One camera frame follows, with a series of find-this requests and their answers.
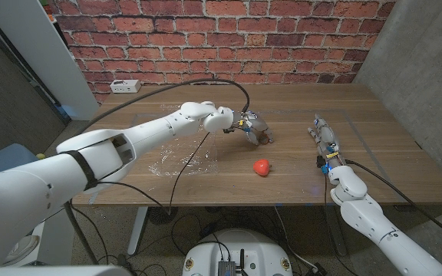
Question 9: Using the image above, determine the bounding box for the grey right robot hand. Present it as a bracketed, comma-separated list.
[307, 113, 347, 172]

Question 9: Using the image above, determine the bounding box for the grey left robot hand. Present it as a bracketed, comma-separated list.
[231, 110, 275, 146]

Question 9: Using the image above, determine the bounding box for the clear plastic wrap sheet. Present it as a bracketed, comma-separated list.
[148, 105, 221, 177]

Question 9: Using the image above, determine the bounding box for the red cap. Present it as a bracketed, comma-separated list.
[252, 159, 272, 178]

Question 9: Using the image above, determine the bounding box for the brick print backdrop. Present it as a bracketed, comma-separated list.
[48, 0, 397, 104]

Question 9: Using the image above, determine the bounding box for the grey table leg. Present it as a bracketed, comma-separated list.
[322, 205, 348, 257]

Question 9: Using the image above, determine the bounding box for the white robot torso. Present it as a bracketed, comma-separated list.
[182, 228, 293, 276]

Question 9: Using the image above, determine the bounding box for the black round floor fan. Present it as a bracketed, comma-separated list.
[147, 206, 179, 226]

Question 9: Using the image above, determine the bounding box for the white power strip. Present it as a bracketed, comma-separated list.
[110, 79, 142, 94]

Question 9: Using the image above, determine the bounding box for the white table leg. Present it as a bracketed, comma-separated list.
[127, 206, 149, 256]

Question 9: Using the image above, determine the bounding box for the white robot chest panel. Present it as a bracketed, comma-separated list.
[0, 264, 133, 276]

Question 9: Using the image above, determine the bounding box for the blue plastic bin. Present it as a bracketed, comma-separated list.
[0, 143, 40, 179]

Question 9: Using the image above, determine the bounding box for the grey sneaker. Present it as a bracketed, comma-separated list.
[4, 234, 41, 266]

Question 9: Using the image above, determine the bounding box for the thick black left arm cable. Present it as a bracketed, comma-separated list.
[62, 77, 251, 266]

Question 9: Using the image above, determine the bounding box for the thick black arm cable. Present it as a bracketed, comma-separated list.
[345, 159, 442, 247]
[62, 77, 251, 266]

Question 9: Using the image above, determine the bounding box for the thin black left wrist cable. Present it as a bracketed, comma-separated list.
[96, 131, 211, 215]

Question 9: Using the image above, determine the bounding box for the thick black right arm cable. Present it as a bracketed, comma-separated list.
[345, 159, 442, 247]

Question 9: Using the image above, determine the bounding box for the white wall panel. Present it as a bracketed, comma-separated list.
[0, 0, 100, 121]

